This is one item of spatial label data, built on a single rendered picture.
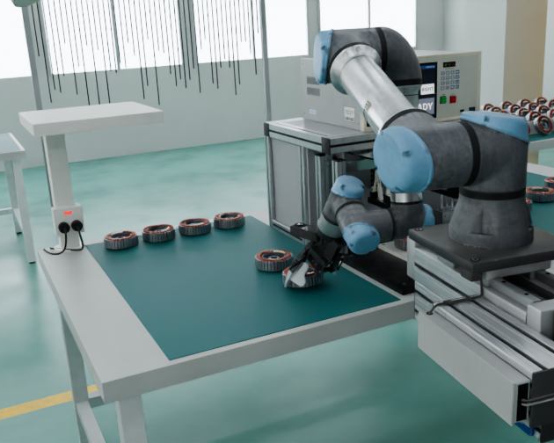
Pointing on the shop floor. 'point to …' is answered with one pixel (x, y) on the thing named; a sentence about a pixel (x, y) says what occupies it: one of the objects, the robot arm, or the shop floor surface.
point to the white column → (507, 49)
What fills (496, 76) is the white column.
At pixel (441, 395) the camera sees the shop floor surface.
